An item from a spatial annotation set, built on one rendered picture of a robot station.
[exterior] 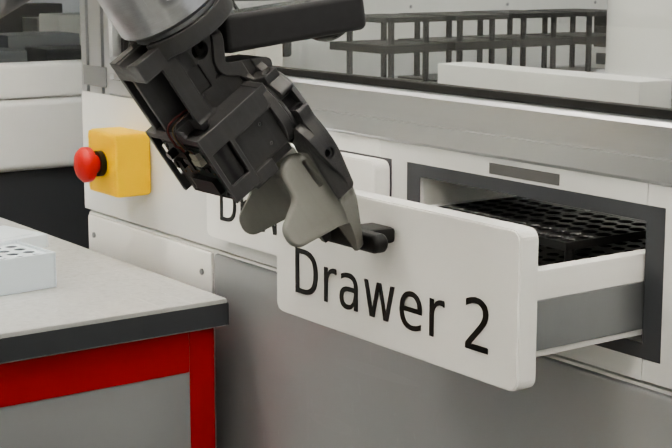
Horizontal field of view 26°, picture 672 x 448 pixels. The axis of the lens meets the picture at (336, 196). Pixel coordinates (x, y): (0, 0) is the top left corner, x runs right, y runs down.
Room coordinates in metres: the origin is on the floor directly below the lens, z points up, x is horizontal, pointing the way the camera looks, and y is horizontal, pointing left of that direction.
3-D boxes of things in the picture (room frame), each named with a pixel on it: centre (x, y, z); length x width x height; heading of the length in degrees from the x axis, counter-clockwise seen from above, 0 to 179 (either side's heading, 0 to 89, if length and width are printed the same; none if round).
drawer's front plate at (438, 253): (1.05, -0.04, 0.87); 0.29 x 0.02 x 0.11; 36
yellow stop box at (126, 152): (1.64, 0.25, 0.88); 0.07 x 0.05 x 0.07; 36
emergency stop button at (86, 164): (1.62, 0.28, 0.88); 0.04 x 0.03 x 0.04; 36
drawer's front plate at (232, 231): (1.38, 0.04, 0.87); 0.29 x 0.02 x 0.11; 36
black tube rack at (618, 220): (1.17, -0.21, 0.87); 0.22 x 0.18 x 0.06; 126
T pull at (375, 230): (1.04, -0.02, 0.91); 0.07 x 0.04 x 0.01; 36
